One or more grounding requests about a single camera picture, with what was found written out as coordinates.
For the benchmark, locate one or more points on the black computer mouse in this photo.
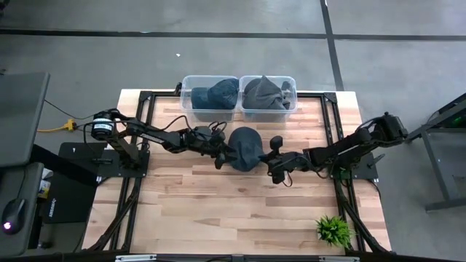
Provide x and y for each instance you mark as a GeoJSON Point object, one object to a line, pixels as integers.
{"type": "Point", "coordinates": [12, 214]}

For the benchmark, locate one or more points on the black aluminium rig frame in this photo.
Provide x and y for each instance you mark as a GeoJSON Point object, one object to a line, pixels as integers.
{"type": "Point", "coordinates": [329, 97]}

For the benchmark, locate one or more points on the black Husky box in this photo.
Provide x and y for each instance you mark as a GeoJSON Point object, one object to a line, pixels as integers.
{"type": "Point", "coordinates": [73, 203]}

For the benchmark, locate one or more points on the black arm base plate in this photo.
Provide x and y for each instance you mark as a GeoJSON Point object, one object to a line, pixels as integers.
{"type": "Point", "coordinates": [73, 160]}
{"type": "Point", "coordinates": [367, 171]}

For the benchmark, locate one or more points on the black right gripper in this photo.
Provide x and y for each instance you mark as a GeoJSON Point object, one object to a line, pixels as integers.
{"type": "Point", "coordinates": [287, 162]}

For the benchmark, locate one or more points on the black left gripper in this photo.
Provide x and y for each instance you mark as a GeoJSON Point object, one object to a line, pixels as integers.
{"type": "Point", "coordinates": [209, 143]}

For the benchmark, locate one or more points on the clear plastic container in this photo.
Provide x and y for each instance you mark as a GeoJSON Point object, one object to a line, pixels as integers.
{"type": "Point", "coordinates": [187, 109]}
{"type": "Point", "coordinates": [269, 115]}

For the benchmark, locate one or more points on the dark blue baseball cap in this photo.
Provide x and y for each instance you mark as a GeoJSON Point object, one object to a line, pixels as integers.
{"type": "Point", "coordinates": [222, 94]}
{"type": "Point", "coordinates": [247, 149]}

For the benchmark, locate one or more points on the grey desk surface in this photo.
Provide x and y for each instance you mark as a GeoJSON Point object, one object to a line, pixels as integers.
{"type": "Point", "coordinates": [32, 203]}

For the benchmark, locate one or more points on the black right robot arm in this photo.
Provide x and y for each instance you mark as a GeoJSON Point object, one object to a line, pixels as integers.
{"type": "Point", "coordinates": [346, 145]}

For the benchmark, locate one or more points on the grey flat panel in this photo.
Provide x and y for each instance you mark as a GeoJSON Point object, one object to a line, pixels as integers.
{"type": "Point", "coordinates": [22, 116]}

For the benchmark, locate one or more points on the grey metal table frame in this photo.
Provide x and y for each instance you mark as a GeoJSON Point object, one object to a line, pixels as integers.
{"type": "Point", "coordinates": [444, 204]}

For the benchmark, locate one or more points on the green plant in white pot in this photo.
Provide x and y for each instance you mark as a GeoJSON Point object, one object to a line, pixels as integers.
{"type": "Point", "coordinates": [333, 231]}

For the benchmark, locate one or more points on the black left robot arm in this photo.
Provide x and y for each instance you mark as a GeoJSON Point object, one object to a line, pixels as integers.
{"type": "Point", "coordinates": [156, 137]}

